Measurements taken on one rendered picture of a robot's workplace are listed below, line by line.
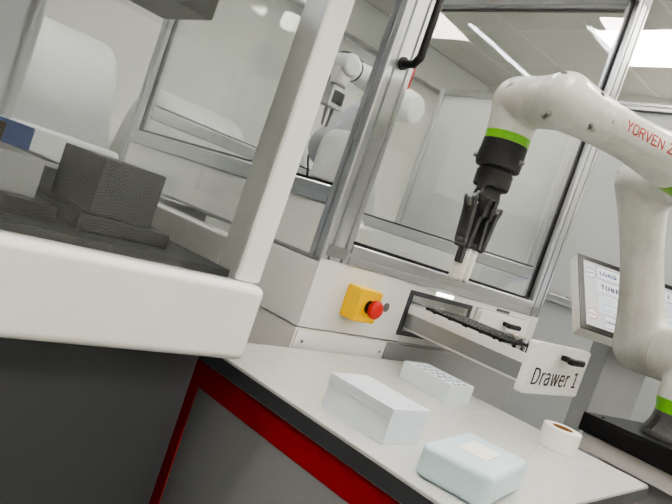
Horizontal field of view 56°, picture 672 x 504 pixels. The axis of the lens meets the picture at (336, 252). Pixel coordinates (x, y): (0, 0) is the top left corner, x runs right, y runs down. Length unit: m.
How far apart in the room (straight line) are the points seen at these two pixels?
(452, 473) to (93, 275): 0.47
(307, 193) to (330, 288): 0.21
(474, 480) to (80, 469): 0.50
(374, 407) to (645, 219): 0.94
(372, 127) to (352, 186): 0.13
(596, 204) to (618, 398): 1.24
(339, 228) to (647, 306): 0.78
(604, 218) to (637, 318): 1.71
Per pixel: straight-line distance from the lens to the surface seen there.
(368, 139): 1.30
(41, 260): 0.71
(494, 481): 0.80
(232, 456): 1.04
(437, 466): 0.82
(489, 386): 2.00
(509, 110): 1.32
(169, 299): 0.78
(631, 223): 1.64
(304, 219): 1.33
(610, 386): 2.41
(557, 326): 3.34
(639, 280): 1.67
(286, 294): 1.32
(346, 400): 0.93
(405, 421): 0.91
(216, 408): 1.07
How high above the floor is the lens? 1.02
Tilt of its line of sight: 2 degrees down
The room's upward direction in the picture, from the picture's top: 19 degrees clockwise
